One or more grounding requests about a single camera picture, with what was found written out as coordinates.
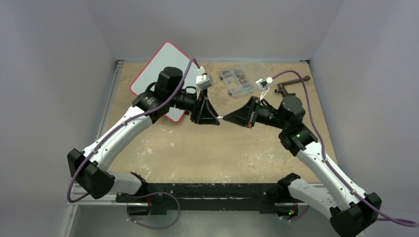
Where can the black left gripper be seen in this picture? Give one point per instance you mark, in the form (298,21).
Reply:
(202,112)

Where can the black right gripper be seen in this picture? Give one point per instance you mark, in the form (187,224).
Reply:
(254,112)

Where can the pink framed whiteboard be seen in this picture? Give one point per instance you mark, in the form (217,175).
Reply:
(167,55)

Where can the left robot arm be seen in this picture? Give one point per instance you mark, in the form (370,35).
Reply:
(90,166)

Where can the clear plastic screw box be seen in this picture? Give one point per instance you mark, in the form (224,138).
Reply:
(240,78)

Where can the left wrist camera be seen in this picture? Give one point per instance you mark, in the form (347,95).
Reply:
(203,79)

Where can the dark metal crank handle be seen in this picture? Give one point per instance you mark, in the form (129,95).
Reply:
(282,86)

